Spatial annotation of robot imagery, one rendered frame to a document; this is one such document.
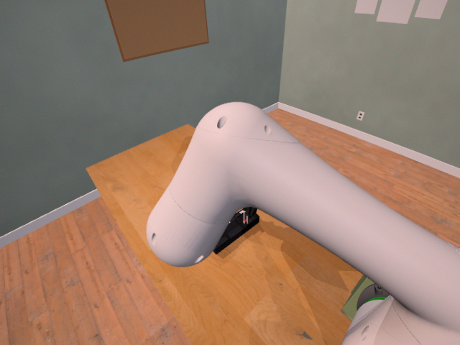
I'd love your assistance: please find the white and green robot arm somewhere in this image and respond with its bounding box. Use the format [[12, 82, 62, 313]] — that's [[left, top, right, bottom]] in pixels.
[[146, 102, 460, 345]]

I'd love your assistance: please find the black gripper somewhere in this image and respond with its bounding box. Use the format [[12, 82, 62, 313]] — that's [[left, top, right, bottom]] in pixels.
[[243, 207, 257, 224]]

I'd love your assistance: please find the black rack of bins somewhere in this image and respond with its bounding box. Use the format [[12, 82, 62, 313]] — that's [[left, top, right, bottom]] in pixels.
[[213, 209, 259, 254]]

